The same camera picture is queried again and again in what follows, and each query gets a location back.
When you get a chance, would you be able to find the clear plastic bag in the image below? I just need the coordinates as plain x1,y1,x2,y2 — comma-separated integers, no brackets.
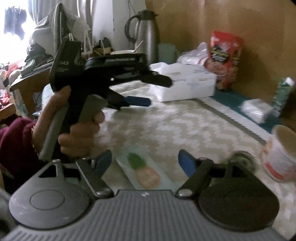
177,42,209,66

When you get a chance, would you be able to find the pineapple print pouch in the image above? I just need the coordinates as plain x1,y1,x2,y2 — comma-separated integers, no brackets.
115,145,178,192

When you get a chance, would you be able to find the steel thermos jug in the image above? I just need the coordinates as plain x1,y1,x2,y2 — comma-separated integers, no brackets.
125,9,160,65

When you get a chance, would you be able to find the white wrapped packet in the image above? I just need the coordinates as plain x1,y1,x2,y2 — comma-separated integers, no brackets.
240,99,273,124

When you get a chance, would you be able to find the wooden side table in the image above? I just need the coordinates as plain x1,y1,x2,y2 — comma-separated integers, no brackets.
10,67,51,119

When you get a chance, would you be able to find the maroon sleeve forearm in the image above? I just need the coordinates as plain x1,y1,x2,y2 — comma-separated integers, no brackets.
0,118,46,194

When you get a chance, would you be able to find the person's left hand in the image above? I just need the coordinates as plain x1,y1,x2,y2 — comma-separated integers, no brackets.
32,86,105,158

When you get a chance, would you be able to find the white instant noodle cup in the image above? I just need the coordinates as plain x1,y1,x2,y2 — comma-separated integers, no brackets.
260,125,296,182

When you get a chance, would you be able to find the white cardboard box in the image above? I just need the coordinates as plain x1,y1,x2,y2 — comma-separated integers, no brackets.
150,62,217,102

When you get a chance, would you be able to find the black tape roll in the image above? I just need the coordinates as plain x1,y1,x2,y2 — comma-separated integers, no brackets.
227,151,257,174

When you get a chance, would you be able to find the red snack bag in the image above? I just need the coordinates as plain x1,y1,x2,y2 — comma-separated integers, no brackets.
205,31,244,90

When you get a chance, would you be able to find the green plastic container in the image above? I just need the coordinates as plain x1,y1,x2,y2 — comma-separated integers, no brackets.
158,43,180,64

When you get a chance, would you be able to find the green patterned canister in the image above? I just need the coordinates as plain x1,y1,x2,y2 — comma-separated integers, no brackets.
271,77,295,116

